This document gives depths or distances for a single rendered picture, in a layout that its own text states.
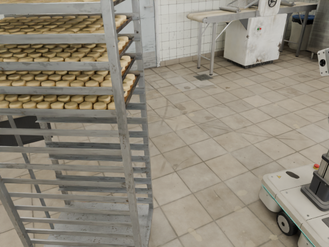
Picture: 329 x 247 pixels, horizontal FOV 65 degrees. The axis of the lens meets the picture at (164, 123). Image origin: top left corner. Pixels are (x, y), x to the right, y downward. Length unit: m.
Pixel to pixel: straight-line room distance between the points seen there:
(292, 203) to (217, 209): 0.54
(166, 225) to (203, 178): 0.59
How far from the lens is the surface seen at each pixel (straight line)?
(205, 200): 2.18
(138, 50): 1.31
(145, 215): 1.89
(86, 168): 1.18
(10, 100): 1.25
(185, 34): 5.07
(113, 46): 0.85
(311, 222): 1.89
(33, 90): 1.05
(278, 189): 2.02
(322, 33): 5.56
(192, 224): 2.02
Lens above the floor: 1.60
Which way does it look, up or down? 31 degrees down
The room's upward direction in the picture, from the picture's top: 2 degrees counter-clockwise
